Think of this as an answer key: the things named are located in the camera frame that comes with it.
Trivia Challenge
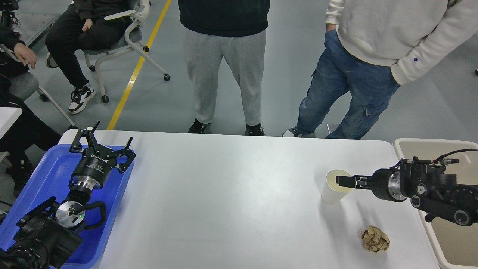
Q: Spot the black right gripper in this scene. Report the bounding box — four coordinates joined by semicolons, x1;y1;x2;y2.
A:
336;168;407;202

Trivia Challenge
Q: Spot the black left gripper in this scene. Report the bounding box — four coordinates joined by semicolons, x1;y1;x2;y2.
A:
69;121;136;187

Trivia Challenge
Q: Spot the white paper cup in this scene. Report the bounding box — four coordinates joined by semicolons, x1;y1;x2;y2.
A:
321;169;353;205

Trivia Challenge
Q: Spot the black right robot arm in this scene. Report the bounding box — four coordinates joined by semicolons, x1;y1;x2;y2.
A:
336;151;478;226

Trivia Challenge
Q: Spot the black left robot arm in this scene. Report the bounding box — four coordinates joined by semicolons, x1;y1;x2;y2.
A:
1;129;136;269

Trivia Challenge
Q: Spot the crumpled brown paper ball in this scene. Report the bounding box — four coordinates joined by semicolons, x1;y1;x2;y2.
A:
361;225;390;253

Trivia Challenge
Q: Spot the blue plastic tray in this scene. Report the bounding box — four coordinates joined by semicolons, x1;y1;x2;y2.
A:
0;144;135;269

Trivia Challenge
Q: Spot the person at left edge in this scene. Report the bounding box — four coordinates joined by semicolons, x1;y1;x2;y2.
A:
0;26;62;198

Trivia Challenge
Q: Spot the white side table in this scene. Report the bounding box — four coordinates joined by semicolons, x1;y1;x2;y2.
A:
0;107;22;139

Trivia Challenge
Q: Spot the grey chair at left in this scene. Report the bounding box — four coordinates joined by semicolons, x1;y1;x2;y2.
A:
0;44;78;130

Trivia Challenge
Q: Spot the white office chair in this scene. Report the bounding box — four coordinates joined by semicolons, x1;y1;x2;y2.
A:
46;0;171;104

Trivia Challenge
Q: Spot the beige plastic bin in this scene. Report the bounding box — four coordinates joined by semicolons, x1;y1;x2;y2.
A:
393;138;478;269

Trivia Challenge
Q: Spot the seated person in black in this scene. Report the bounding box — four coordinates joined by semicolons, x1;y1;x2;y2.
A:
46;0;130;114

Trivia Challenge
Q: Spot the person in white hoodie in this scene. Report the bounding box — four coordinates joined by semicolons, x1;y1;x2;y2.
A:
282;0;478;139

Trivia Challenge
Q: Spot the person in grey sweatpants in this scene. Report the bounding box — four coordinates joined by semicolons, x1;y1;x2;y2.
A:
177;0;271;136

